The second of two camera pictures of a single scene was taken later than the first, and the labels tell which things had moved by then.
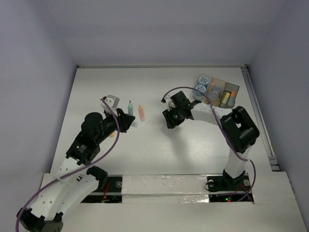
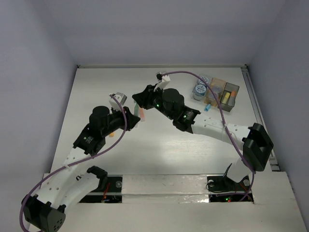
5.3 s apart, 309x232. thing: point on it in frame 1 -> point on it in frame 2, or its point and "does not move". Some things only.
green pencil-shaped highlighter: x=130 y=108 -> x=136 y=109
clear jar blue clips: x=217 y=89 does not move
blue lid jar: x=197 y=94 does not move
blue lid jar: x=203 y=80 does not move
